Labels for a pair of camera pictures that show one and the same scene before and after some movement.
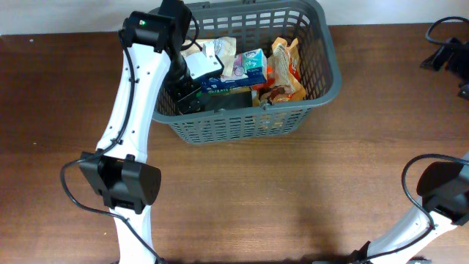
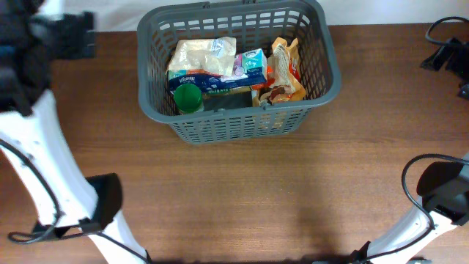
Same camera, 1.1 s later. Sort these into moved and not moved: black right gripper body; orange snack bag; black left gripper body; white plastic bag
Moved: black left gripper body
Not moved: black right gripper body; orange snack bag; white plastic bag
